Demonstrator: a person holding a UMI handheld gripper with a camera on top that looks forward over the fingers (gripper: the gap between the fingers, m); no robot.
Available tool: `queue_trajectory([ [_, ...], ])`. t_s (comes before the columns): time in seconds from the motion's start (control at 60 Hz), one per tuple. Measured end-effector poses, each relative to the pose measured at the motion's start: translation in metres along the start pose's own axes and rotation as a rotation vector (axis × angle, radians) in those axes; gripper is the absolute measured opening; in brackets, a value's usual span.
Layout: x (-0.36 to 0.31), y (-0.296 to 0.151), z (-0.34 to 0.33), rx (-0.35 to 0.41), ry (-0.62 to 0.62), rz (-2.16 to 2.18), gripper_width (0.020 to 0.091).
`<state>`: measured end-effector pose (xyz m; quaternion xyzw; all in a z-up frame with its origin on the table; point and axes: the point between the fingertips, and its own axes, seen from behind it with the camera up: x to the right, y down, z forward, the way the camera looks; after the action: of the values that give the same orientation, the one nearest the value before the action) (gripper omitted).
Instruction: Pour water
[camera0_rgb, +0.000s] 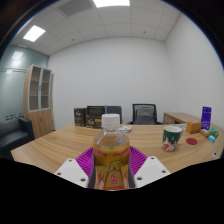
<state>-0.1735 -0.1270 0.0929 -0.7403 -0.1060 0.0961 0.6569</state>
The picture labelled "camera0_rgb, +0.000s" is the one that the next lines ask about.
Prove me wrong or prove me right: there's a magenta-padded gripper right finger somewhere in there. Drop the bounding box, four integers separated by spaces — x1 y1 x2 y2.
128 145 172 190

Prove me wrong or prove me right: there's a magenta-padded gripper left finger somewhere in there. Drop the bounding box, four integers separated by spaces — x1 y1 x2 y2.
54 147 97 190

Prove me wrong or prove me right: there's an orange drink bottle white cap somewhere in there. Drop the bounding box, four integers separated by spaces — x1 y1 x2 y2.
92 113 131 191

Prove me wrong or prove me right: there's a green and white mug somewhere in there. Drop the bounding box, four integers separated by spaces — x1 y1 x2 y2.
161 125 185 153

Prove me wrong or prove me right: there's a printed paper pamphlet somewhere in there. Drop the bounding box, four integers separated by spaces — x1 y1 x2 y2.
118 125 133 133

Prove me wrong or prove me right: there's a flat round red coaster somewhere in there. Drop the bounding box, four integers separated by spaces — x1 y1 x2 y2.
185 137 199 146

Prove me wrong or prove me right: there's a small white paper packet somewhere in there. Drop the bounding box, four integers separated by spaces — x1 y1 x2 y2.
173 123 188 130

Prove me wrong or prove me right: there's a black mesh office chair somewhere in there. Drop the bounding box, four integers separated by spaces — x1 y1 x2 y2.
128 103 163 126

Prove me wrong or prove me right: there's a small tan box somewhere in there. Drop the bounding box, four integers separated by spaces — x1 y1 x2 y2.
199 128 211 138

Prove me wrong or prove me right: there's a black sofa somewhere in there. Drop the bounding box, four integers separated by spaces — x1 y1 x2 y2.
0 116 36 160

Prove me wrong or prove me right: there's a green packet stack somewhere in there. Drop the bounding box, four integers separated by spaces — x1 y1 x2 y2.
208 127 220 138

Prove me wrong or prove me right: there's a purple stand-up pouch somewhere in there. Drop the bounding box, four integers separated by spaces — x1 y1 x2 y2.
200 106 213 131

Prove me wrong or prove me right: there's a wooden shelf cabinet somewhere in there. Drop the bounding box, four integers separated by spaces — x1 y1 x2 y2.
23 64 54 139

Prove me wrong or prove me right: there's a square ceiling light panel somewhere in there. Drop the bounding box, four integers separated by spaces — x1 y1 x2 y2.
92 0 131 8
23 25 47 43

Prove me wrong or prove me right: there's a ceiling air vent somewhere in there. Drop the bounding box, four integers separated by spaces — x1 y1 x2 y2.
58 0 94 17

